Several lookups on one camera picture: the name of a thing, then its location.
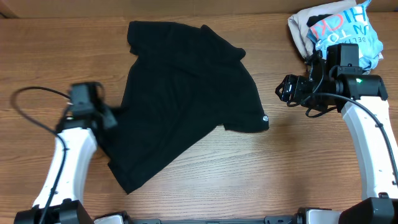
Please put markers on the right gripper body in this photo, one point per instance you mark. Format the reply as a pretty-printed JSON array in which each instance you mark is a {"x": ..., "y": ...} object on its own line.
[{"x": 302, "y": 89}]

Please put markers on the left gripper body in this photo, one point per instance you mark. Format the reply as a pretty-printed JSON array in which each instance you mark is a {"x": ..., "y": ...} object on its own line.
[{"x": 109, "y": 118}]

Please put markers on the black polo shirt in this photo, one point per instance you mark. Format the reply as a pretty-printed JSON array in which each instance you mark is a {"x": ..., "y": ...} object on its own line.
[{"x": 185, "y": 82}]

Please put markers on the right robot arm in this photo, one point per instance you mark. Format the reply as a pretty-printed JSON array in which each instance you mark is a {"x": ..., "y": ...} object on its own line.
[{"x": 337, "y": 82}]

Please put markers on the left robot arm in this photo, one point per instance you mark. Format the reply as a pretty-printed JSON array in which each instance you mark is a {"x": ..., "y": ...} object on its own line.
[{"x": 61, "y": 197}]

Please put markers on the beige folded garment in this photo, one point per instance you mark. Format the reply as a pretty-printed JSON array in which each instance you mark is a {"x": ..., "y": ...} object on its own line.
[{"x": 297, "y": 24}]

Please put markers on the black folded garment in pile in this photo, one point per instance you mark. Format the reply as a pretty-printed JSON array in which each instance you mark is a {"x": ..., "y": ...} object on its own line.
[{"x": 312, "y": 20}]

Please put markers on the light blue printed t-shirt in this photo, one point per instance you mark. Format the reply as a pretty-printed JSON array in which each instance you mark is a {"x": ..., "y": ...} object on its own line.
[{"x": 351, "y": 26}]

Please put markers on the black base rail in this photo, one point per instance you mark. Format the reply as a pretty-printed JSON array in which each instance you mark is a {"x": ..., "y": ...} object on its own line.
[{"x": 211, "y": 221}]

